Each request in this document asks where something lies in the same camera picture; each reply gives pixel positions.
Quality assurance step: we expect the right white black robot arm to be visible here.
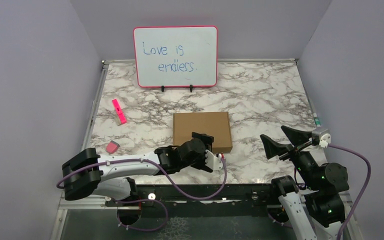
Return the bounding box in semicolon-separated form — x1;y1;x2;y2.
260;125;350;240

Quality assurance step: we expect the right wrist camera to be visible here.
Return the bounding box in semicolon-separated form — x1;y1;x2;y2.
311;127;332;148

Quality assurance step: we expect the aluminium front rail frame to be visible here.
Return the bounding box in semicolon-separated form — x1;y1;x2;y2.
49;184;354;240

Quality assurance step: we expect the pink grey whiteboard eraser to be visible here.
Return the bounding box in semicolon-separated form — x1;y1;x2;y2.
105;140;120;154

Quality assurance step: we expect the green white marker pen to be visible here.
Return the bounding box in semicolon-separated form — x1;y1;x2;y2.
313;112;321;127

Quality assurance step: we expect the brown cardboard box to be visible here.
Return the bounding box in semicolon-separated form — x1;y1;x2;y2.
172;112;233;153

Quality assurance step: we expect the pink marker pen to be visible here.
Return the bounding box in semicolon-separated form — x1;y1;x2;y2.
111;99;127;125

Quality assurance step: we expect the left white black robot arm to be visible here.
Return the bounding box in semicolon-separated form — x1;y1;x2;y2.
57;132;223;206

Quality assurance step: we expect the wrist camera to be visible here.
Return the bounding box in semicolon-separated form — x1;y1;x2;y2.
311;127;332;148
205;150;225;171

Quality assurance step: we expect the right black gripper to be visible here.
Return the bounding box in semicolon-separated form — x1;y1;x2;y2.
261;124;321;189

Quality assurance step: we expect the pink framed whiteboard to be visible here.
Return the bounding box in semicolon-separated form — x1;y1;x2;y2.
133;25;218;88

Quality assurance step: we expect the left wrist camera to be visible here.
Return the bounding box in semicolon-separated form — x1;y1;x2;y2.
205;150;225;171

